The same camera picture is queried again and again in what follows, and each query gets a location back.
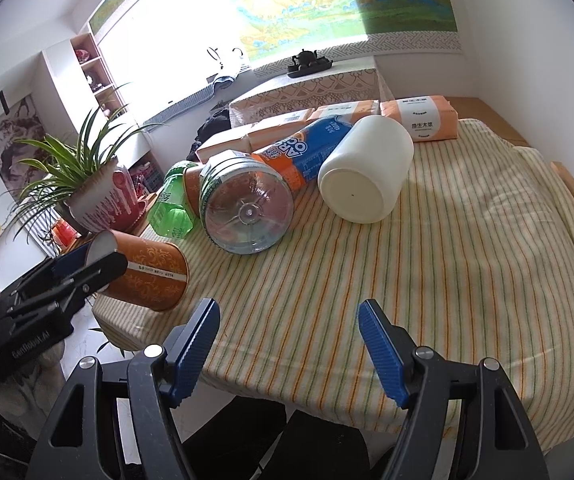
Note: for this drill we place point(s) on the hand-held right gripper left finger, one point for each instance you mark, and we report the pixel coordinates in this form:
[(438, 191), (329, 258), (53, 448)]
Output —
[(194, 352)]

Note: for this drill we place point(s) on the blue orange cookie package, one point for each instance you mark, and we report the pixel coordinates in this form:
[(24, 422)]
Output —
[(299, 155)]

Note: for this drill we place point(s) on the black clothing pile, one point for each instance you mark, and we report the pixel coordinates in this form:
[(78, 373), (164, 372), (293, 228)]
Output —
[(212, 130)]

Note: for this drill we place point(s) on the red white flower pot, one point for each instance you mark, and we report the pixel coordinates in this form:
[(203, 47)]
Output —
[(102, 202)]

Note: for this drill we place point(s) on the white plastic jar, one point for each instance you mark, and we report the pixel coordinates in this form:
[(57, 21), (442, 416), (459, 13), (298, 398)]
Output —
[(362, 170)]

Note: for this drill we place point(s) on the orange tissue pack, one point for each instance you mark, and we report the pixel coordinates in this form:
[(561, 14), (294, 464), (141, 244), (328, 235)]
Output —
[(224, 145), (427, 117), (344, 110), (279, 127)]

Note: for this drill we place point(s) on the clear plastic bottle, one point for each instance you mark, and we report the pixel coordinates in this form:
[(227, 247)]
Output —
[(247, 205)]

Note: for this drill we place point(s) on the landscape wall painting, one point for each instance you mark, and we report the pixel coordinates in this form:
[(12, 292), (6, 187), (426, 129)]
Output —
[(347, 5)]

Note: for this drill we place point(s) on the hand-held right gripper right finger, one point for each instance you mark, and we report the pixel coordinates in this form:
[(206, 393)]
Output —
[(383, 355)]

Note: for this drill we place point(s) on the striped yellow cloth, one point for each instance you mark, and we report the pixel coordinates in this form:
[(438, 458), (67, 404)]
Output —
[(417, 285)]

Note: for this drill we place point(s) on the patterned white box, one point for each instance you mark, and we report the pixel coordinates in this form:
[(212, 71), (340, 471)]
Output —
[(312, 90)]

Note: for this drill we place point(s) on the dark teapot ornament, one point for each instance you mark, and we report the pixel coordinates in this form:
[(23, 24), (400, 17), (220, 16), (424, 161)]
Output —
[(309, 62)]

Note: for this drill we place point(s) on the green plastic bottle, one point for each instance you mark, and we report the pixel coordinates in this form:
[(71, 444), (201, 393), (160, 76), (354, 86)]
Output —
[(169, 210)]

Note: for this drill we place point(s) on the green spider plant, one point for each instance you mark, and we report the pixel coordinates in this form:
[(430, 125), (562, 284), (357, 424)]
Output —
[(74, 160)]

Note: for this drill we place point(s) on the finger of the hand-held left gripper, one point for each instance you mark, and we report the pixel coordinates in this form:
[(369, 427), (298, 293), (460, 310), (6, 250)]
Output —
[(94, 272), (69, 261)]

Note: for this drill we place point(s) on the white pink wall shelf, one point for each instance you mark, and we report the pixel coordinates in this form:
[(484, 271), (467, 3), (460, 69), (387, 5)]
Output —
[(92, 67)]

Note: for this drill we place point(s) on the ink painting wall scroll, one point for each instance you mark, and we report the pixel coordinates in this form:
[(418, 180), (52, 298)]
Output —
[(14, 145)]

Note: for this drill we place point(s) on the blue grey towel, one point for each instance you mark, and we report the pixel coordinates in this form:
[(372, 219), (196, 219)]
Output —
[(202, 95)]

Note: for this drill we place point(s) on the orange patterned paper cup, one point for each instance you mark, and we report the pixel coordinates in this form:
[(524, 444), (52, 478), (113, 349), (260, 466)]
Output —
[(157, 275)]

